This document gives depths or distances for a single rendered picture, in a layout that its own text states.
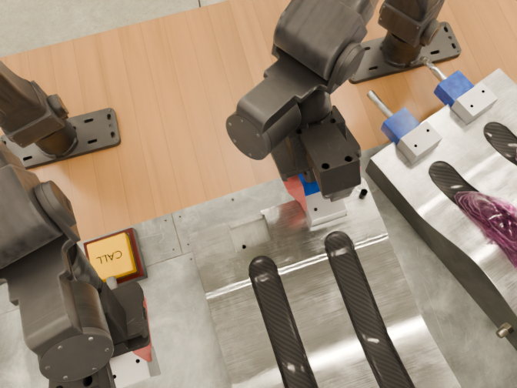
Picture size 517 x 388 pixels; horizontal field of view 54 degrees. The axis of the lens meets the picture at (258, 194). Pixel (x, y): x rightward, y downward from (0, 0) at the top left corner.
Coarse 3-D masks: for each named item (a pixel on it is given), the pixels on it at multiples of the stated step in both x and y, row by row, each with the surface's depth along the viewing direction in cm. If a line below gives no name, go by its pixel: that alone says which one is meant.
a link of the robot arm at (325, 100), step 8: (312, 96) 54; (320, 96) 55; (328, 96) 56; (304, 104) 55; (312, 104) 55; (320, 104) 55; (328, 104) 56; (304, 112) 56; (312, 112) 56; (320, 112) 56; (328, 112) 57; (304, 120) 56; (312, 120) 56
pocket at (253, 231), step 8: (256, 216) 72; (264, 216) 71; (232, 224) 71; (240, 224) 71; (248, 224) 72; (256, 224) 72; (264, 224) 72; (232, 232) 72; (240, 232) 72; (248, 232) 72; (256, 232) 72; (264, 232) 72; (232, 240) 70; (240, 240) 72; (248, 240) 72; (256, 240) 72; (264, 240) 72; (240, 248) 71
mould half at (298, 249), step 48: (192, 240) 69; (288, 240) 69; (384, 240) 68; (240, 288) 67; (288, 288) 67; (336, 288) 67; (384, 288) 67; (240, 336) 66; (336, 336) 65; (240, 384) 64; (336, 384) 62; (432, 384) 60
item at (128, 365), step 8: (112, 280) 63; (112, 288) 63; (152, 352) 62; (112, 360) 58; (120, 360) 58; (128, 360) 58; (136, 360) 58; (144, 360) 58; (152, 360) 61; (112, 368) 58; (120, 368) 58; (128, 368) 58; (136, 368) 58; (144, 368) 58; (152, 368) 60; (120, 376) 58; (128, 376) 58; (136, 376) 58; (144, 376) 58; (152, 376) 59; (120, 384) 57; (128, 384) 57
